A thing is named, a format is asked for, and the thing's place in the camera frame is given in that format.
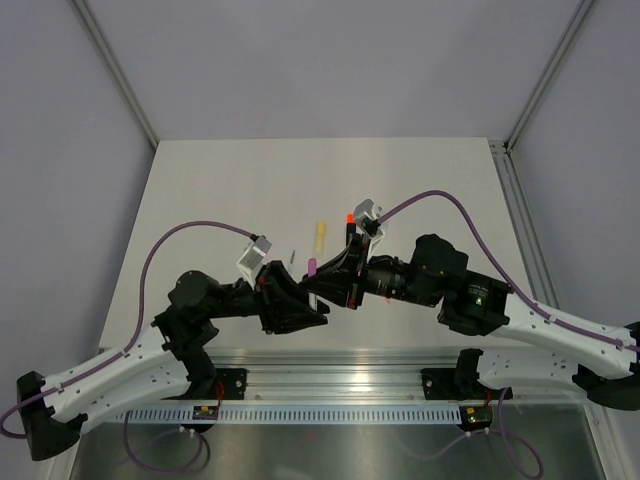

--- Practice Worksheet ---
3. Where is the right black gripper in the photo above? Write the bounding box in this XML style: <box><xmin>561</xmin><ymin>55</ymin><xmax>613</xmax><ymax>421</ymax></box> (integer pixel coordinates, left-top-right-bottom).
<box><xmin>301</xmin><ymin>233</ymin><xmax>441</xmax><ymax>309</ymax></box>

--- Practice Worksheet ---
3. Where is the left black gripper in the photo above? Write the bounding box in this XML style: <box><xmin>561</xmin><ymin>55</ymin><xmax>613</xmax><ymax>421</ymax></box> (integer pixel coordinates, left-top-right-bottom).
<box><xmin>205</xmin><ymin>261</ymin><xmax>330</xmax><ymax>335</ymax></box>

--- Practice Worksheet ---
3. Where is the purple white pen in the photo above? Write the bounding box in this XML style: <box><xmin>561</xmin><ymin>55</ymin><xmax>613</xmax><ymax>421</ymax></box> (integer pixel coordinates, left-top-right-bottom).
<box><xmin>307</xmin><ymin>258</ymin><xmax>318</xmax><ymax>311</ymax></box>

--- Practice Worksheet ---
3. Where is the yellow highlighter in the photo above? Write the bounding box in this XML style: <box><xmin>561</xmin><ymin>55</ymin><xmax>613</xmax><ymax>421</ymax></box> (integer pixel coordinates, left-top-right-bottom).
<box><xmin>313</xmin><ymin>220</ymin><xmax>327</xmax><ymax>256</ymax></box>

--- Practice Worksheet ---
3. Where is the black orange highlighter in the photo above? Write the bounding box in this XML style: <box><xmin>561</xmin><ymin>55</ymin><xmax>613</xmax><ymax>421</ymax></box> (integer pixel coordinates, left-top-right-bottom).
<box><xmin>345</xmin><ymin>213</ymin><xmax>357</xmax><ymax>244</ymax></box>

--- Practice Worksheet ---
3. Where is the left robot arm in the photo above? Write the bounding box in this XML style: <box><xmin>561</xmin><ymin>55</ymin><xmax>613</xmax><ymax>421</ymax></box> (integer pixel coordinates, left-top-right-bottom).
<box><xmin>17</xmin><ymin>261</ymin><xmax>330</xmax><ymax>461</ymax></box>

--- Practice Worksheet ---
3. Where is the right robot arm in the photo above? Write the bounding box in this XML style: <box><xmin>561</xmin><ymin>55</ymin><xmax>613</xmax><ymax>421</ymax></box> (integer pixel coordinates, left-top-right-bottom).
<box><xmin>302</xmin><ymin>234</ymin><xmax>639</xmax><ymax>411</ymax></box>

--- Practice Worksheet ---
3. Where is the left circuit board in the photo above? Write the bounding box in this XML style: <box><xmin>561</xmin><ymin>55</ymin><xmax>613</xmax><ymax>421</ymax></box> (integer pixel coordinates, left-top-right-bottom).
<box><xmin>193</xmin><ymin>405</ymin><xmax>220</xmax><ymax>421</ymax></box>

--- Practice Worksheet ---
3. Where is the circuit board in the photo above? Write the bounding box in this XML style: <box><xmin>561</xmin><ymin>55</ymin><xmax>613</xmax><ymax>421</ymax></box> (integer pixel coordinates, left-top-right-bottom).
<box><xmin>193</xmin><ymin>405</ymin><xmax>220</xmax><ymax>421</ymax></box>
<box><xmin>459</xmin><ymin>405</ymin><xmax>494</xmax><ymax>431</ymax></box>

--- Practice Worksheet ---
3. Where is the right circuit board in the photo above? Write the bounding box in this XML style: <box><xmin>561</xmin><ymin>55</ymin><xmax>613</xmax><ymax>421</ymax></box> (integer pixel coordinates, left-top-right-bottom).
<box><xmin>459</xmin><ymin>405</ymin><xmax>494</xmax><ymax>431</ymax></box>

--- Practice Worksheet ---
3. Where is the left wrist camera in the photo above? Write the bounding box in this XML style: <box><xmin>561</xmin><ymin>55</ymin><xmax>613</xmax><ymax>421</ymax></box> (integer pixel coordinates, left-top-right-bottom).
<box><xmin>236</xmin><ymin>235</ymin><xmax>272</xmax><ymax>284</ymax></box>

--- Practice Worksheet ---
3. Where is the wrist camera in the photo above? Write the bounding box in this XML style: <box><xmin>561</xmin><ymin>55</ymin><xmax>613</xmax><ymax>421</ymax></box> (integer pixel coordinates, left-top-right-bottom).
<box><xmin>353</xmin><ymin>199</ymin><xmax>387</xmax><ymax>259</ymax></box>
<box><xmin>236</xmin><ymin>235</ymin><xmax>272</xmax><ymax>284</ymax></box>

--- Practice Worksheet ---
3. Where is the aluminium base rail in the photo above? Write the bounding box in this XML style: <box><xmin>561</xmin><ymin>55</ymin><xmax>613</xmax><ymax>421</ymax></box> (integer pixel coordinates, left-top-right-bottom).
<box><xmin>94</xmin><ymin>347</ymin><xmax>609</xmax><ymax>401</ymax></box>

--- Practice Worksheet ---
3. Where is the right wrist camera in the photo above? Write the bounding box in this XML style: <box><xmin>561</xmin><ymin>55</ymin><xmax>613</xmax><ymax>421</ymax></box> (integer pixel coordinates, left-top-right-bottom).
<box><xmin>353</xmin><ymin>199</ymin><xmax>387</xmax><ymax>259</ymax></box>

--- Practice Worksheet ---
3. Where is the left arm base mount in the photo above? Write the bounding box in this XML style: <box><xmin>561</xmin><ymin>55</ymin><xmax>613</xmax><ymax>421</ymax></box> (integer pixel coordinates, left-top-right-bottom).
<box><xmin>185</xmin><ymin>352</ymin><xmax>248</xmax><ymax>400</ymax></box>

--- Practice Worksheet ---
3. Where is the white cable duct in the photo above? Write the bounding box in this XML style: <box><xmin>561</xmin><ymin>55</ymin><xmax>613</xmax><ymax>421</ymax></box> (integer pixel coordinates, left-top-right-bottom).
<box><xmin>113</xmin><ymin>404</ymin><xmax>460</xmax><ymax>425</ymax></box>

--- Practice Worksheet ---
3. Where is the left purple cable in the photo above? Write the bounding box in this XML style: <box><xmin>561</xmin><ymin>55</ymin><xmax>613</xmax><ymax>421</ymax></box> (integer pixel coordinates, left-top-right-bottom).
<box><xmin>0</xmin><ymin>220</ymin><xmax>256</xmax><ymax>440</ymax></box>

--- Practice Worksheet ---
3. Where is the purple cable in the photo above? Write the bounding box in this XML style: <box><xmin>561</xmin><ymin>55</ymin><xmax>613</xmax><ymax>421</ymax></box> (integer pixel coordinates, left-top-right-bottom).
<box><xmin>0</xmin><ymin>220</ymin><xmax>256</xmax><ymax>440</ymax></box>
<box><xmin>377</xmin><ymin>190</ymin><xmax>640</xmax><ymax>354</ymax></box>

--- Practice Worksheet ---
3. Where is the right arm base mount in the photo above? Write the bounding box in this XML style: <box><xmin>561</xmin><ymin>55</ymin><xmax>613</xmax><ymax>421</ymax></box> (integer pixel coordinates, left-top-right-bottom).
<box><xmin>420</xmin><ymin>348</ymin><xmax>501</xmax><ymax>401</ymax></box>

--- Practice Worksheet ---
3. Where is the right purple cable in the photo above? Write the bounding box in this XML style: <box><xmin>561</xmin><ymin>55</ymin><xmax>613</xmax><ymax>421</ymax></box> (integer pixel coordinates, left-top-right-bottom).
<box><xmin>377</xmin><ymin>190</ymin><xmax>640</xmax><ymax>354</ymax></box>

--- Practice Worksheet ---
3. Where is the right side aluminium rail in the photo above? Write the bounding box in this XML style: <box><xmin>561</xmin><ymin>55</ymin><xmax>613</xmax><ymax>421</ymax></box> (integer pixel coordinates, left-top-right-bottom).
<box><xmin>488</xmin><ymin>140</ymin><xmax>559</xmax><ymax>307</ymax></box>

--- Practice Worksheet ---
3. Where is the right frame post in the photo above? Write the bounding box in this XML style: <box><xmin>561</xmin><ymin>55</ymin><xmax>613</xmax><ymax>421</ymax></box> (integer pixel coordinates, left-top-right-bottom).
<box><xmin>503</xmin><ymin>0</ymin><xmax>599</xmax><ymax>154</ymax></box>

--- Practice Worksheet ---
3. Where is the frame post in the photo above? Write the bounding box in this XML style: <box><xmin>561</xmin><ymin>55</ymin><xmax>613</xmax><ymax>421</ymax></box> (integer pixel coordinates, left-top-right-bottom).
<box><xmin>68</xmin><ymin>0</ymin><xmax>160</xmax><ymax>151</ymax></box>
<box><xmin>503</xmin><ymin>0</ymin><xmax>599</xmax><ymax>154</ymax></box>

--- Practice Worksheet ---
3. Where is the left frame post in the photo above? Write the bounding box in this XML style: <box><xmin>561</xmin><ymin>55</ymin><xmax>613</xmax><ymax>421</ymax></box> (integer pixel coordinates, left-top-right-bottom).
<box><xmin>68</xmin><ymin>0</ymin><xmax>160</xmax><ymax>151</ymax></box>

